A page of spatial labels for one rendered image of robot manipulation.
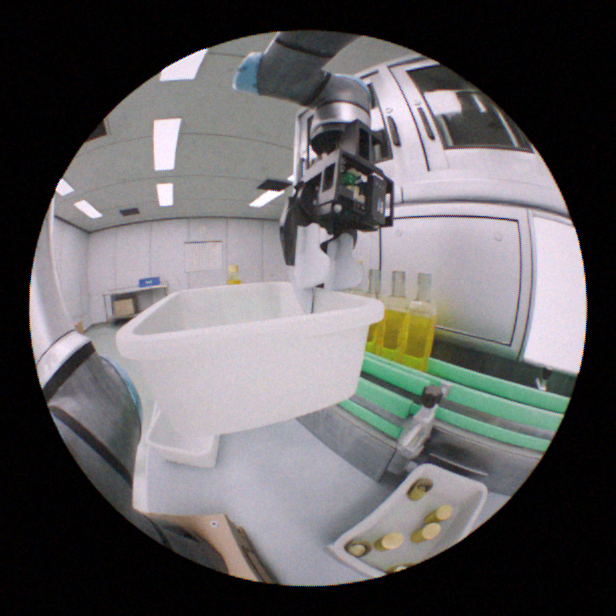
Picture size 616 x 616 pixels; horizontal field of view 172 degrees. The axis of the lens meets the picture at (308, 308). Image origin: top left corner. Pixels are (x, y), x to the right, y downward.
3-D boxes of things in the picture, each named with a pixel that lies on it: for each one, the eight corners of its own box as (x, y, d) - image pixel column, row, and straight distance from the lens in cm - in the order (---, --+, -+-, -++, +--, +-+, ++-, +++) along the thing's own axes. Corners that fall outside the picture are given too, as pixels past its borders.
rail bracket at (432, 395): (440, 419, 42) (461, 362, 36) (393, 479, 31) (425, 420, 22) (427, 414, 43) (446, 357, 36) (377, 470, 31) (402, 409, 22)
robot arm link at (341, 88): (308, 88, 39) (351, 107, 42) (298, 122, 31) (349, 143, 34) (334, 62, 36) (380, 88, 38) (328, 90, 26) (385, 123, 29)
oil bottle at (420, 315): (420, 392, 50) (439, 299, 42) (410, 403, 45) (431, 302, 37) (401, 384, 51) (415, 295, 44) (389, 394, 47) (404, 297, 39)
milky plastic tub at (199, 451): (230, 416, 63) (224, 393, 57) (223, 477, 49) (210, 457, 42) (179, 412, 69) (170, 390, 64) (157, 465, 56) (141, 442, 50)
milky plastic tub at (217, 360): (162, 469, 15) (96, 344, 11) (182, 347, 33) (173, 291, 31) (386, 408, 18) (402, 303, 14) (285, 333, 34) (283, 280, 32)
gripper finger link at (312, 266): (306, 327, 16) (323, 212, 16) (278, 312, 21) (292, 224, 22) (337, 328, 18) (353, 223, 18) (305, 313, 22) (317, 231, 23)
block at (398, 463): (424, 447, 46) (437, 424, 41) (400, 478, 40) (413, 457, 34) (411, 441, 46) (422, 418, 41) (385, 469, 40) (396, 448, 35)
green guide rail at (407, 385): (419, 414, 42) (431, 380, 38) (417, 417, 41) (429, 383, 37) (214, 298, 187) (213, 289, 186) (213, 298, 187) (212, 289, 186)
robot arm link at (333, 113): (303, 123, 31) (350, 145, 34) (298, 144, 28) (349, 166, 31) (335, 94, 26) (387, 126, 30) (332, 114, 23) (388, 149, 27)
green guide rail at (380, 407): (400, 436, 37) (413, 400, 32) (397, 439, 36) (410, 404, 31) (206, 299, 186) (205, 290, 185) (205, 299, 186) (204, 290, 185)
